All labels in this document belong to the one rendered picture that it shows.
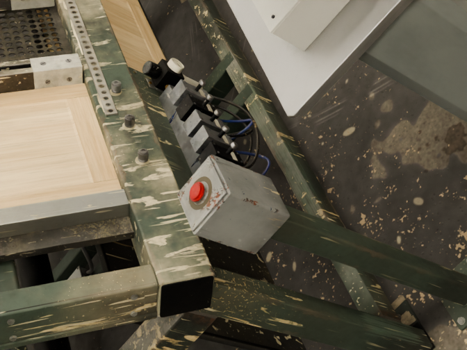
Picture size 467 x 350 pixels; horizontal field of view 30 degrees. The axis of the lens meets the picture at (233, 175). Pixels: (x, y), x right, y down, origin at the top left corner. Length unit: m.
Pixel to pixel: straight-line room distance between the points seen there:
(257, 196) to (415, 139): 0.99
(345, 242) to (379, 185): 0.74
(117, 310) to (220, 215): 0.30
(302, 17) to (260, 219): 0.44
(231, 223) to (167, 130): 0.53
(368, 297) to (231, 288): 0.58
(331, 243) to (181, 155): 0.44
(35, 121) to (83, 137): 0.13
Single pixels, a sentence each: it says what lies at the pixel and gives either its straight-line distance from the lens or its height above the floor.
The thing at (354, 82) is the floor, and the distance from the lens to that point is 2.86.
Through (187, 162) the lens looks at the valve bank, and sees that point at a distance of 2.09.
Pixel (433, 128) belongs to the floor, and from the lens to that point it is 2.59.
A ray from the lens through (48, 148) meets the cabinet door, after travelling 2.12.
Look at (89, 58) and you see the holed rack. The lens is 2.35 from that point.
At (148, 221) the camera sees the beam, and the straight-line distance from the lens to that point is 1.89.
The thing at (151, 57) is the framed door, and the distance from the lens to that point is 3.20.
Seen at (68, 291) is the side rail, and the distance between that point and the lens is 1.76.
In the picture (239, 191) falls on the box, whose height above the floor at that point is 0.89.
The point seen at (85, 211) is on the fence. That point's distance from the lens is 1.93.
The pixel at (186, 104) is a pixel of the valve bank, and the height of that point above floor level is 0.76.
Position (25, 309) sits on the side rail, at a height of 1.13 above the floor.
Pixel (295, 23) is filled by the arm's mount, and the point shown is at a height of 0.82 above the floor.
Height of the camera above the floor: 1.95
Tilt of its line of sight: 38 degrees down
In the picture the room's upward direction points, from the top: 68 degrees counter-clockwise
